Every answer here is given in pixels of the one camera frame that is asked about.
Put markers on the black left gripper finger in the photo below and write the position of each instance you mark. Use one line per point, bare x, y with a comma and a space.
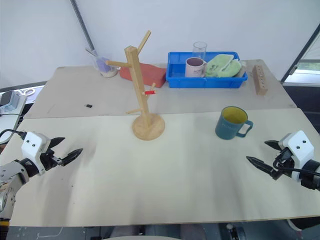
56, 143
72, 156

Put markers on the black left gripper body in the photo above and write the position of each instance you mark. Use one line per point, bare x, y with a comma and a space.
48, 158

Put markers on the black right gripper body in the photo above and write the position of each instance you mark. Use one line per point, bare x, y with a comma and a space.
283, 162

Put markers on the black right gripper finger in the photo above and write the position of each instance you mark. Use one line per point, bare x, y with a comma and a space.
260, 164
273, 145

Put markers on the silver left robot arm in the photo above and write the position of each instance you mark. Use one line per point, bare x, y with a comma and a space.
11, 172

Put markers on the clear plastic measuring cup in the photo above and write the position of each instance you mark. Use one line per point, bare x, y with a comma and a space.
105, 66

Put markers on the wooden mug tree stand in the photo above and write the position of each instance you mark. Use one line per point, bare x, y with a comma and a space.
136, 82

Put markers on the red cylindrical plastic piece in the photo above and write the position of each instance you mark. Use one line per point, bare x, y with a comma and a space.
150, 92

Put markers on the teal mug with yellow inside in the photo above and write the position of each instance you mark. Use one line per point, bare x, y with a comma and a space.
228, 127

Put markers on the small black clip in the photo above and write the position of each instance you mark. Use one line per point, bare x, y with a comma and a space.
88, 106

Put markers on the grey side table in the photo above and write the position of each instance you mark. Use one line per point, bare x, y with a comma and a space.
10, 120

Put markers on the grey box device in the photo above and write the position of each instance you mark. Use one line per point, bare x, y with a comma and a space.
8, 101

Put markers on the wooden block with holes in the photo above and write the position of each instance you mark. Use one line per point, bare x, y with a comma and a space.
260, 80

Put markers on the green cloth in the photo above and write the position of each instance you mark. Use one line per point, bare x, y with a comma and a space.
222, 66

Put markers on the blue plastic bin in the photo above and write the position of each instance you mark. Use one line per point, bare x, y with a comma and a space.
200, 82

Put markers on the pink ceramic mug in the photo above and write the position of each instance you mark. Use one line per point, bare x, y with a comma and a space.
193, 70

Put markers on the red brick-shaped block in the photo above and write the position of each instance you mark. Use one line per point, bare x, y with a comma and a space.
150, 75

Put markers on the grey threaded metal pole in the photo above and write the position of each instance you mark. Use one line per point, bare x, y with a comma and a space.
83, 27

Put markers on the clear glass tumbler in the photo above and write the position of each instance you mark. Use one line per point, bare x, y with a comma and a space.
199, 50

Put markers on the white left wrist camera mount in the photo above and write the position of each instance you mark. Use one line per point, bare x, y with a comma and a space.
32, 146

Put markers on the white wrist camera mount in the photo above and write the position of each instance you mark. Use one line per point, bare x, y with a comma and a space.
300, 146
32, 146

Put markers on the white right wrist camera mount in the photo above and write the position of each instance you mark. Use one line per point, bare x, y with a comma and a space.
300, 146

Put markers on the dark tent frame pole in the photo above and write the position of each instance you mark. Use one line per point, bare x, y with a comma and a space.
300, 53

